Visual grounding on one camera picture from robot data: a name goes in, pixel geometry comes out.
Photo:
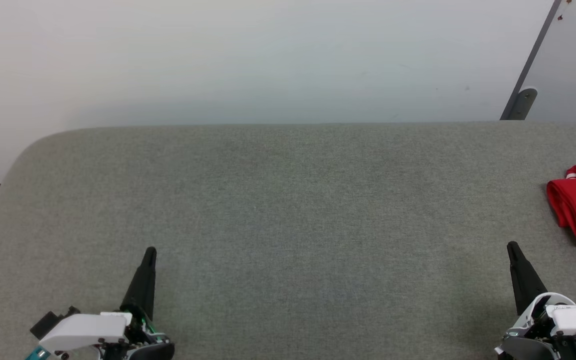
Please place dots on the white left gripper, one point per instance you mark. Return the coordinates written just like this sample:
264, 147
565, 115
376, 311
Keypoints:
88, 330

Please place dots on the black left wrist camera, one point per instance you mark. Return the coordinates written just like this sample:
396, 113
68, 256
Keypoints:
48, 322

